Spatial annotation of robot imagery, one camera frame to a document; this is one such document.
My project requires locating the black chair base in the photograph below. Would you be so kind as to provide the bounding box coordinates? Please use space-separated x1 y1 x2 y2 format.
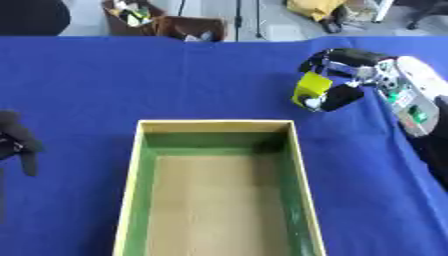
393 0 448 31

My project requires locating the yellow bag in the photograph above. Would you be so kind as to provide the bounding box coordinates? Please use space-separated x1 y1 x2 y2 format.
285 0 350 22

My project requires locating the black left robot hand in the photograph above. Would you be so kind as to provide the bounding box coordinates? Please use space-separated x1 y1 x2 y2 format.
0 109 46 178

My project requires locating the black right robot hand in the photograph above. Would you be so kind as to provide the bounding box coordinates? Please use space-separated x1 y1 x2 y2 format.
297 47 399 113

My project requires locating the black tripod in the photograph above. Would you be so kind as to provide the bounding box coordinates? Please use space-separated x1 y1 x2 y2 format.
232 0 266 42

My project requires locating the yellow block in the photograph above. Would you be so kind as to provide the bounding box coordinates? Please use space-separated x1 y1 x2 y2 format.
290 71 335 107

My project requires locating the open cardboard box green inside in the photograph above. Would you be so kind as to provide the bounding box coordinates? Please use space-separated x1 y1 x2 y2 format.
112 119 329 256

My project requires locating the brown cardboard box with trash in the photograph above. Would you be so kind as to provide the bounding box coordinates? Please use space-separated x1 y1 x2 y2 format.
99 0 168 37

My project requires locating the black round object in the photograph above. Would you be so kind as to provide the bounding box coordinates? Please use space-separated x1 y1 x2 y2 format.
0 0 72 37

